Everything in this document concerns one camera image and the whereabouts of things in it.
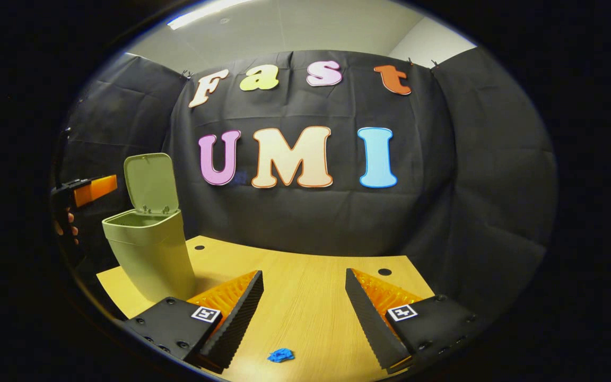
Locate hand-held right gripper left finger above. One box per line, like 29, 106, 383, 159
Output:
124, 270, 265, 375

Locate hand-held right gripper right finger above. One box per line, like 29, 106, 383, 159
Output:
344, 268, 493, 373

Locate green desktop garbage bin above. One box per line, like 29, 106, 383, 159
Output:
101, 152, 198, 303

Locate wooden desktop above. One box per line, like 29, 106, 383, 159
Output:
96, 235, 437, 382

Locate black backdrop cloth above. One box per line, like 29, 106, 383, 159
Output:
54, 47, 558, 319

